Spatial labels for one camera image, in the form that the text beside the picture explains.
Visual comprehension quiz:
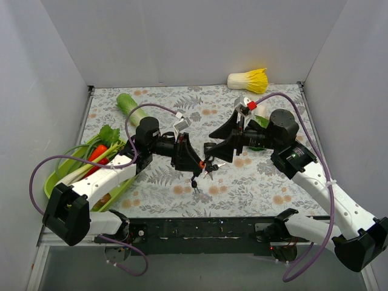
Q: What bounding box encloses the black key bunch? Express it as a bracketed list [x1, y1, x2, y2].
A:
[205, 162, 225, 180]
[190, 176, 199, 193]

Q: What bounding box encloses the black padlock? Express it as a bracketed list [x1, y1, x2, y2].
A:
[204, 142, 216, 163]

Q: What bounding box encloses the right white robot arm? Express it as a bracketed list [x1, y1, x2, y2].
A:
[206, 109, 387, 272]

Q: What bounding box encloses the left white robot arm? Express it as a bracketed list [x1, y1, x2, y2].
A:
[42, 117, 204, 246]

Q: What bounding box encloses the green bok choy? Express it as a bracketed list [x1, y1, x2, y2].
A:
[248, 105, 269, 144]

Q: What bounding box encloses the floral table mat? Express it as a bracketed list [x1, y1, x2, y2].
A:
[79, 84, 337, 219]

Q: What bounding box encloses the yellow napa cabbage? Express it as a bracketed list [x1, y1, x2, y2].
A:
[227, 68, 269, 94]

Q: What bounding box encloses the green leafy vegetable in tray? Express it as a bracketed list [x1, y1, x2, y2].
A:
[55, 124, 124, 179]

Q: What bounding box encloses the green napa cabbage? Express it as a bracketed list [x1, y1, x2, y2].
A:
[116, 93, 148, 127]

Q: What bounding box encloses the red chili pepper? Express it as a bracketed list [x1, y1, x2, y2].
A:
[81, 157, 110, 179]

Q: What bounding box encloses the orange carrot in tray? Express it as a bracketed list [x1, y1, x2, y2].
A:
[88, 144, 108, 161]

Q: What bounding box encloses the brown onion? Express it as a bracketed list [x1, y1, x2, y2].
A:
[92, 193, 111, 211]

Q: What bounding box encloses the white leek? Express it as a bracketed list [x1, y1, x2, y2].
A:
[54, 142, 122, 192]

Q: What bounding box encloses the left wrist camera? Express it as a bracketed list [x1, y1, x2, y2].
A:
[172, 112, 191, 139]

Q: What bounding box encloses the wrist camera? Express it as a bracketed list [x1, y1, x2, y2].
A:
[234, 97, 257, 127]
[172, 112, 191, 139]

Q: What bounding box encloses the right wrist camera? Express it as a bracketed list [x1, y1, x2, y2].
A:
[234, 97, 257, 127]

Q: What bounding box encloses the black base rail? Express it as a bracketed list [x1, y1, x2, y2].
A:
[93, 215, 304, 257]

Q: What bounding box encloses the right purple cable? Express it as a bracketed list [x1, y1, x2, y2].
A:
[254, 92, 336, 283]

